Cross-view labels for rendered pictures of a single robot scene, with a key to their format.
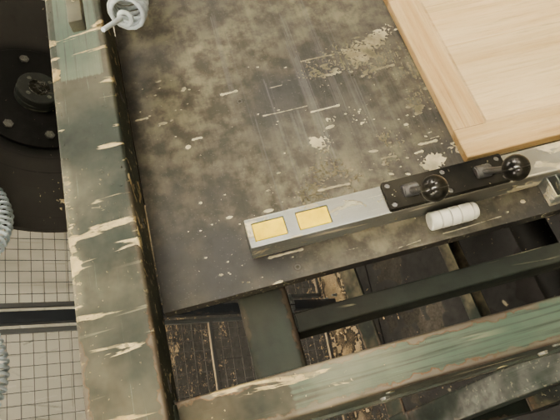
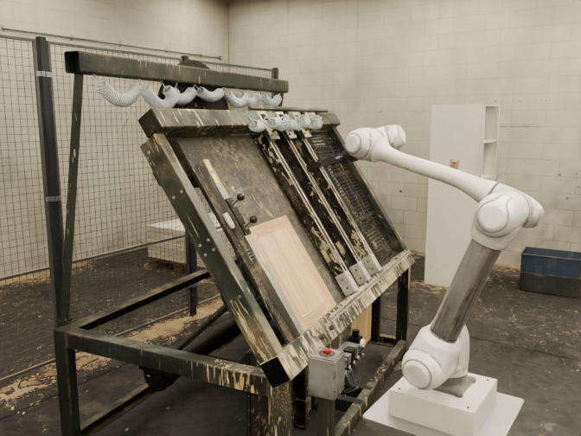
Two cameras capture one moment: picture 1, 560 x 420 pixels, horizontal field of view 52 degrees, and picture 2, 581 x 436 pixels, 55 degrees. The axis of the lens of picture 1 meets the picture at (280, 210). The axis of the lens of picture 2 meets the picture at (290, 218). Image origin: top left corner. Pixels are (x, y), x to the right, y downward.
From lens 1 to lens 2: 206 cm
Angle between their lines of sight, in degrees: 37
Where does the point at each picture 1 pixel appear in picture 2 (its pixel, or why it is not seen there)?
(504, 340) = (206, 220)
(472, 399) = (109, 338)
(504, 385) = (127, 342)
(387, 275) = (106, 383)
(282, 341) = not seen: hidden behind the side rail
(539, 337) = (210, 230)
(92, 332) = (176, 112)
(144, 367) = (174, 123)
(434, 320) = (91, 409)
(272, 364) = not seen: hidden behind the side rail
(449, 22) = (282, 234)
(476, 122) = (256, 234)
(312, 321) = not seen: hidden behind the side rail
